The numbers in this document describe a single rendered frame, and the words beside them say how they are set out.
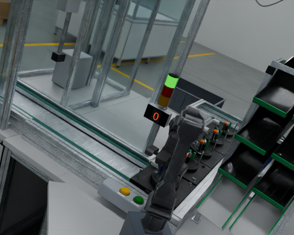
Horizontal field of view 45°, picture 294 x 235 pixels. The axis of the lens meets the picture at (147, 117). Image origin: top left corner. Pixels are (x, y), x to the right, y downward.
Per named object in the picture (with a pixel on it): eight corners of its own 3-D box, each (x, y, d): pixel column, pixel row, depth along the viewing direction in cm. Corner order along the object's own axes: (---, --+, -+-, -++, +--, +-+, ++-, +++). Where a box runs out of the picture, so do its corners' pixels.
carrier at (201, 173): (195, 188, 171) (205, 167, 166) (154, 163, 179) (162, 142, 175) (210, 171, 192) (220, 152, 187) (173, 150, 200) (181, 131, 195)
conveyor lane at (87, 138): (167, 226, 153) (175, 209, 149) (30, 134, 181) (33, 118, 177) (190, 200, 177) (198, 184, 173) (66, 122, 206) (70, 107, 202)
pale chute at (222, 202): (222, 231, 142) (222, 228, 138) (196, 210, 148) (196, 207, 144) (262, 179, 150) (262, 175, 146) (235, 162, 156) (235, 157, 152)
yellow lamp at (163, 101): (164, 107, 165) (168, 98, 164) (155, 103, 167) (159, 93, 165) (168, 106, 170) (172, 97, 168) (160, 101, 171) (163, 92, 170)
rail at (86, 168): (171, 240, 146) (180, 220, 142) (20, 137, 176) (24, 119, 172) (176, 233, 151) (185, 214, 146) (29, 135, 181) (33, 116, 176)
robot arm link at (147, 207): (168, 223, 113) (175, 208, 111) (142, 214, 113) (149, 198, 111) (169, 210, 120) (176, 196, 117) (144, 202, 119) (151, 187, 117)
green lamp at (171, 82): (171, 88, 162) (175, 79, 160) (163, 84, 163) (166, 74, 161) (176, 87, 166) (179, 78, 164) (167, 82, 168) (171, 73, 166)
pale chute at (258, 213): (257, 252, 137) (258, 250, 133) (228, 231, 143) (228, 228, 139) (296, 197, 145) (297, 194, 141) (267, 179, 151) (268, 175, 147)
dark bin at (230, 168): (245, 190, 136) (249, 178, 131) (217, 171, 142) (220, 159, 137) (279, 152, 151) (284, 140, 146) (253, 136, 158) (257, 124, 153)
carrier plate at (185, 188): (174, 210, 149) (176, 206, 148) (129, 181, 157) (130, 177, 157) (194, 189, 170) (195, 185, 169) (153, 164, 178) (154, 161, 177)
